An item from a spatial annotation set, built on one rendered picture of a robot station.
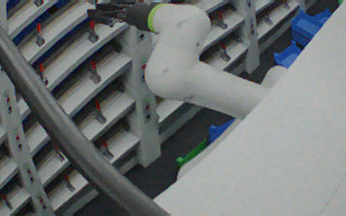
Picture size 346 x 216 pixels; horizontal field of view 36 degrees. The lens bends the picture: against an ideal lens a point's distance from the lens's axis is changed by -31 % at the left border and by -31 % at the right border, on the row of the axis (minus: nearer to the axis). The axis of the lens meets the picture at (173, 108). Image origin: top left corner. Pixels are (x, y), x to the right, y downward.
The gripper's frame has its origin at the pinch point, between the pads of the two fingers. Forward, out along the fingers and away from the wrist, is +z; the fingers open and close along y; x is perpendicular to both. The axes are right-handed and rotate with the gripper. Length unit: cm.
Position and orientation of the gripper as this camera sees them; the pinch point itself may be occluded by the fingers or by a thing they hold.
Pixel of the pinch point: (98, 10)
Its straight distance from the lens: 188.7
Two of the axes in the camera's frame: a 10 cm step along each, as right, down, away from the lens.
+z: -7.3, -2.6, 6.3
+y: 6.5, -5.5, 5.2
